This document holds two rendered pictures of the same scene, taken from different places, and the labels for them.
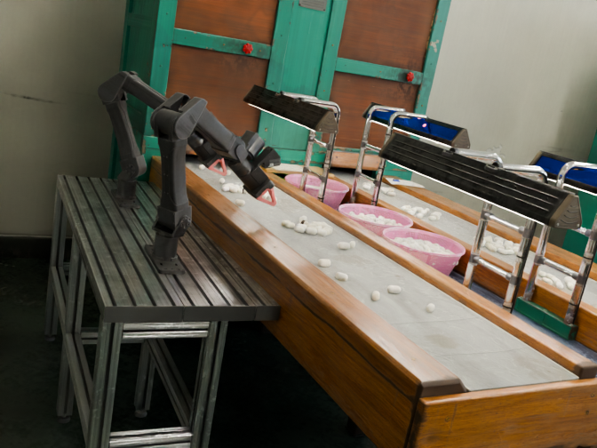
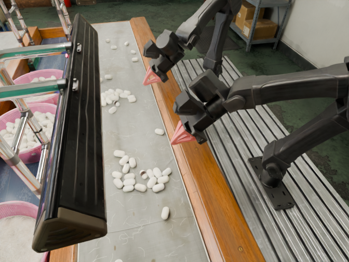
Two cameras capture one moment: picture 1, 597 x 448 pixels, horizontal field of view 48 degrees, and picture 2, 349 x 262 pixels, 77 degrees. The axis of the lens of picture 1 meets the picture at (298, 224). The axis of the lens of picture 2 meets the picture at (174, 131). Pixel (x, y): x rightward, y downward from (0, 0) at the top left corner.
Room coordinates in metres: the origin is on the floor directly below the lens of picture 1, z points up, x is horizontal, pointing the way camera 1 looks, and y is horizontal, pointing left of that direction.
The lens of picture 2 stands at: (2.72, 0.40, 1.32)
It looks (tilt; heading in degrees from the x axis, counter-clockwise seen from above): 45 degrees down; 195
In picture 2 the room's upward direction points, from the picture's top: straight up
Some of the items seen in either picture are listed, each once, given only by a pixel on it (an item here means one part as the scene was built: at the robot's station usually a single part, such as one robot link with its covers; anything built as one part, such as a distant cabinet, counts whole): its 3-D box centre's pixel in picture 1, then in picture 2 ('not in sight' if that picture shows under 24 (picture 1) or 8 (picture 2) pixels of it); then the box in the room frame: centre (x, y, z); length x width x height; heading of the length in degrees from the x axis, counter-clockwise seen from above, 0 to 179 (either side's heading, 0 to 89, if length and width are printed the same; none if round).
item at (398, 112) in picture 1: (387, 165); not in sight; (2.63, -0.30, 0.90); 0.20 x 0.19 x 0.45; 30
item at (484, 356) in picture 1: (312, 237); (119, 94); (1.99, -0.05, 0.73); 1.81 x 0.30 x 0.02; 30
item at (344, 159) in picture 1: (354, 160); not in sight; (3.09, -0.21, 0.83); 0.30 x 0.06 x 0.07; 120
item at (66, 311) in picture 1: (112, 331); not in sight; (1.96, 0.52, 0.32); 1.20 x 0.29 x 0.63; 27
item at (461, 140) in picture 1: (412, 123); not in sight; (2.67, -0.37, 1.08); 0.62 x 0.08 x 0.07; 30
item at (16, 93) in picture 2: (298, 157); (66, 144); (2.43, 0.04, 0.90); 0.20 x 0.19 x 0.45; 30
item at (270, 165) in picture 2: (131, 171); (276, 162); (2.25, 0.60, 0.77); 0.09 x 0.06 x 0.06; 173
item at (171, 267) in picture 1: (165, 246); not in sight; (1.71, 0.34, 0.71); 0.20 x 0.07 x 0.08; 27
